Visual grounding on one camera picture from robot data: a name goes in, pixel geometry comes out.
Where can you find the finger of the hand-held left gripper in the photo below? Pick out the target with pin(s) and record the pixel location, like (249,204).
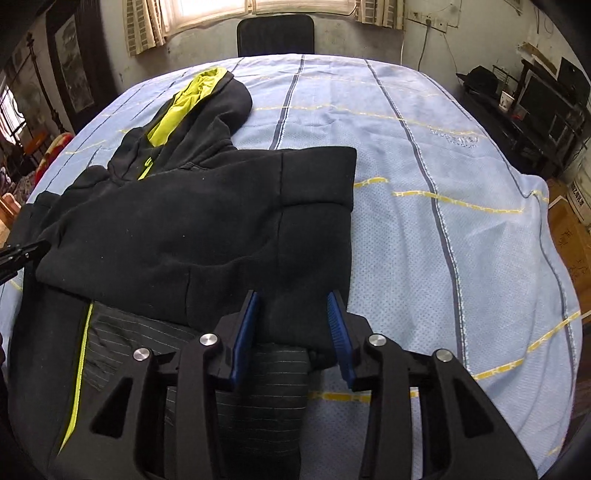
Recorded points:
(23,256)

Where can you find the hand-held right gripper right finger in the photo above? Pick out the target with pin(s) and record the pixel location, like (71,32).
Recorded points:
(339,341)

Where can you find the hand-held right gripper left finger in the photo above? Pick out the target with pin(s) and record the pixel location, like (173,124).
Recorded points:
(244,337)

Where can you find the black hoodie with yellow lining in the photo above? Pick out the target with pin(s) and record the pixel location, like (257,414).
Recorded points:
(184,207)

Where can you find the wooden furniture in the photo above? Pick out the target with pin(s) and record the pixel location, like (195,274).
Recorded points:
(8,210)

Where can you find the red floral blanket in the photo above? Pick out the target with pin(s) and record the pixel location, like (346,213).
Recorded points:
(53,154)

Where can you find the dark standing pole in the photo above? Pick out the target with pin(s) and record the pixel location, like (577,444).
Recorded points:
(40,78)

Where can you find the light blue striped bedsheet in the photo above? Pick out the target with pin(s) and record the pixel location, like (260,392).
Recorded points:
(415,138)

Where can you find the checked beige curtain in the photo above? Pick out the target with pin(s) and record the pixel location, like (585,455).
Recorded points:
(381,13)
(143,25)

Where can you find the white plastic bucket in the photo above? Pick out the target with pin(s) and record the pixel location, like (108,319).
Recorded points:
(581,184)

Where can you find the white paper cup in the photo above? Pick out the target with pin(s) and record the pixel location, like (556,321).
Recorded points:
(507,100)

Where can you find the black chair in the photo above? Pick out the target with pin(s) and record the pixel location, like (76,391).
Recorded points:
(275,36)

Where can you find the black monitor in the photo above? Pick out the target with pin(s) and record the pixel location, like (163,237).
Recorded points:
(542,104)

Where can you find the bright window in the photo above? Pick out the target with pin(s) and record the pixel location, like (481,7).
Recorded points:
(258,5)

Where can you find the wooden strip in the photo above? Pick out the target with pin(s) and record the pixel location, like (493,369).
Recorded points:
(538,56)

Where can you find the black speaker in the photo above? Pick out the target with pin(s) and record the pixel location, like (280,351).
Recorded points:
(570,74)

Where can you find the dark framed wall picture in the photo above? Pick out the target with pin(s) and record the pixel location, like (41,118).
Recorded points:
(74,69)

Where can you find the wall power socket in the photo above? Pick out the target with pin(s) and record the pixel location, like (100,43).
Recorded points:
(427,22)

